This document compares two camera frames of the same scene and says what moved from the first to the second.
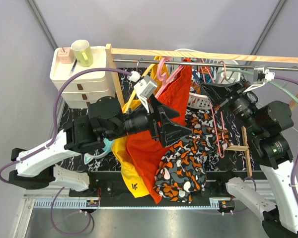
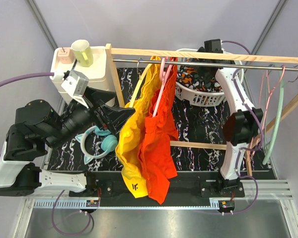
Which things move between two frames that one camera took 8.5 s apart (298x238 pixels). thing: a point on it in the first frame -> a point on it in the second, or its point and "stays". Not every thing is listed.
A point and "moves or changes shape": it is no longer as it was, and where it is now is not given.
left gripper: (170, 131) -> (96, 99)
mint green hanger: (290, 93) moves or changes shape
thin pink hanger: (221, 114) -> (270, 93)
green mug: (83, 52) stays
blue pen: (73, 66) stays
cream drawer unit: (83, 90) stays
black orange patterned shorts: (181, 174) -> (200, 78)
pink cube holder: (66, 55) stays
